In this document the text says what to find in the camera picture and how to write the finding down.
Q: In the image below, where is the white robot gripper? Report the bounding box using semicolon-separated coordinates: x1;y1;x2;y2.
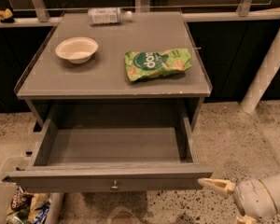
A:
198;178;276;224

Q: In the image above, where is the grey top drawer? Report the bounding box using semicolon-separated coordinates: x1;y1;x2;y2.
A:
7;107;212;192

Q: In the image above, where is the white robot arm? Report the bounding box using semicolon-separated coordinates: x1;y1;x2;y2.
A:
198;174;280;224

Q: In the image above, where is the small metal drawer knob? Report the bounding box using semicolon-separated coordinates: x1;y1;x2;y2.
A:
110;180;119;191

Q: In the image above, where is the white diagonal support pole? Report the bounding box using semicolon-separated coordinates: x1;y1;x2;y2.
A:
240;28;280;113

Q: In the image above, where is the green snack chip bag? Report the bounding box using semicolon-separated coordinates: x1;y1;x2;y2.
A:
125;49;192;82

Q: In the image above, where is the blue snack packet in bin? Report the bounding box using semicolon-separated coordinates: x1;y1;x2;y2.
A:
33;205;49;224

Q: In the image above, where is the brown snack packet in bin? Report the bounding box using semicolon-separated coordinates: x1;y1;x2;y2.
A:
10;188;33;211

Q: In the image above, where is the white paper bowl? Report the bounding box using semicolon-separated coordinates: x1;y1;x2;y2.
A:
55;37;98;64

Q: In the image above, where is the clear plastic snack bin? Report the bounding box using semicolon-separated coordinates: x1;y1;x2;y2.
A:
0;157;63;224

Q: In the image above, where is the grey wooden cabinet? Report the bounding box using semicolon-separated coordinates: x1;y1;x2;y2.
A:
15;12;212;124

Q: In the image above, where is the clear plastic water bottle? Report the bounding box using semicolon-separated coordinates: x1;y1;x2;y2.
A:
88;7;133;25

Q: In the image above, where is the small yellow toy on ledge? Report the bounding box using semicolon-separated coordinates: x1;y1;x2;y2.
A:
0;8;15;23

